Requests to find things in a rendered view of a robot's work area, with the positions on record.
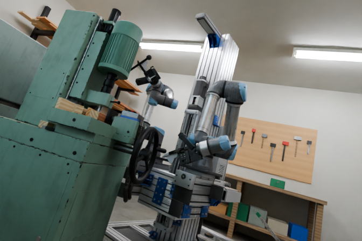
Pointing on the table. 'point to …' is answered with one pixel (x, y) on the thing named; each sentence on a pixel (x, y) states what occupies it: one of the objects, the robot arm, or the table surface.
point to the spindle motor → (121, 49)
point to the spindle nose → (109, 83)
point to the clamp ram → (110, 116)
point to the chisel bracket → (99, 99)
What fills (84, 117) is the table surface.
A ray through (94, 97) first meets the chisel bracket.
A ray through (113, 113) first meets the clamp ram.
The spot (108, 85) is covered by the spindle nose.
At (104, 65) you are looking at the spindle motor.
